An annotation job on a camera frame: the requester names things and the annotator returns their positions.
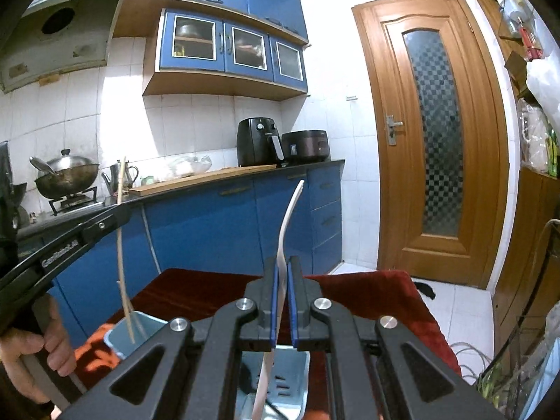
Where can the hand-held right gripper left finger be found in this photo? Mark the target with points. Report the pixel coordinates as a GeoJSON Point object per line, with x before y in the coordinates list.
{"type": "Point", "coordinates": [273, 310]}

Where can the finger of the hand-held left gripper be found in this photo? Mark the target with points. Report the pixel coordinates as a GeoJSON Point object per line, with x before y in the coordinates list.
{"type": "Point", "coordinates": [107, 223]}

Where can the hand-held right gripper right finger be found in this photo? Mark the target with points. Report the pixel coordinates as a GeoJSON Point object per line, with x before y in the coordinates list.
{"type": "Point", "coordinates": [294, 315]}

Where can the wooden chopstick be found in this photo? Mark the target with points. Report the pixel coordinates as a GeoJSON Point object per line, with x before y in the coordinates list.
{"type": "Point", "coordinates": [119, 249]}

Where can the white spoon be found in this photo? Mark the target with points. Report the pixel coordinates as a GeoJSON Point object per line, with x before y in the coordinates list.
{"type": "Point", "coordinates": [288, 218]}

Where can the light blue utensil box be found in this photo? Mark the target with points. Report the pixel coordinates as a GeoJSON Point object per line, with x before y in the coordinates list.
{"type": "Point", "coordinates": [116, 342]}

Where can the person's left hand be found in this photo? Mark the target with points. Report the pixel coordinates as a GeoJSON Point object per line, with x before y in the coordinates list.
{"type": "Point", "coordinates": [61, 345]}

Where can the gas stove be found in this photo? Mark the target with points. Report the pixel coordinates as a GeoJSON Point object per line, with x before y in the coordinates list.
{"type": "Point", "coordinates": [74, 203]}

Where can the steel kettle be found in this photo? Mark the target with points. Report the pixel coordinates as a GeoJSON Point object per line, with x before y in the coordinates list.
{"type": "Point", "coordinates": [120, 175]}

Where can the black wok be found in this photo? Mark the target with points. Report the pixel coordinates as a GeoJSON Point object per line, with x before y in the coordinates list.
{"type": "Point", "coordinates": [65, 181]}

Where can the steel wok lid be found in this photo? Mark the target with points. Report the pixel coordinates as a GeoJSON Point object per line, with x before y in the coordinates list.
{"type": "Point", "coordinates": [70, 162]}

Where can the red and pink printed blanket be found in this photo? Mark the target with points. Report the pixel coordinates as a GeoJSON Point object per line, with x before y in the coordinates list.
{"type": "Point", "coordinates": [372, 297]}

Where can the steel ladle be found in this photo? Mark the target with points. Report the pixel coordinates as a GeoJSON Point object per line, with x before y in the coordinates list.
{"type": "Point", "coordinates": [41, 165]}

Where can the wooden cutting board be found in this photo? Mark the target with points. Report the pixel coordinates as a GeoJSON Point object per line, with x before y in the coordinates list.
{"type": "Point", "coordinates": [197, 180]}

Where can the blue lower kitchen cabinets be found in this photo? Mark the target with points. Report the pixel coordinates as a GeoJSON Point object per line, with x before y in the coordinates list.
{"type": "Point", "coordinates": [210, 227]}

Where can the black cloth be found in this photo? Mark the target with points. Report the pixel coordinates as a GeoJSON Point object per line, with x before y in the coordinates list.
{"type": "Point", "coordinates": [425, 289]}

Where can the wooden door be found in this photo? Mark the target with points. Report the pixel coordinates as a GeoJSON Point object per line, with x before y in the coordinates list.
{"type": "Point", "coordinates": [385, 183]}

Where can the dark rice cooker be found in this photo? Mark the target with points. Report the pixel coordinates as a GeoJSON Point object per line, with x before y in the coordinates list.
{"type": "Point", "coordinates": [306, 146]}

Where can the black air fryer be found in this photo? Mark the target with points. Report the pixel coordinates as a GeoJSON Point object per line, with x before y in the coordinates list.
{"type": "Point", "coordinates": [256, 140]}

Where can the grey range hood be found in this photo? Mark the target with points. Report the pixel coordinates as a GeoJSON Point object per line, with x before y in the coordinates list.
{"type": "Point", "coordinates": [65, 43]}

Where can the wooden shelf unit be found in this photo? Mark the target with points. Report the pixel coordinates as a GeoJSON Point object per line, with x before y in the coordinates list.
{"type": "Point", "coordinates": [525, 227]}

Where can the crumpled clear plastic bag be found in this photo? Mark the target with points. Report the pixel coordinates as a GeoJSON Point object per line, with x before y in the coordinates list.
{"type": "Point", "coordinates": [538, 358]}

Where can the white plastic bag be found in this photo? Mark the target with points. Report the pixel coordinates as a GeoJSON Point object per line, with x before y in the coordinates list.
{"type": "Point", "coordinates": [544, 83]}

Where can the blue glass-door wall cabinet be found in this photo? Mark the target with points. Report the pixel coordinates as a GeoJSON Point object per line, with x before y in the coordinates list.
{"type": "Point", "coordinates": [218, 52]}

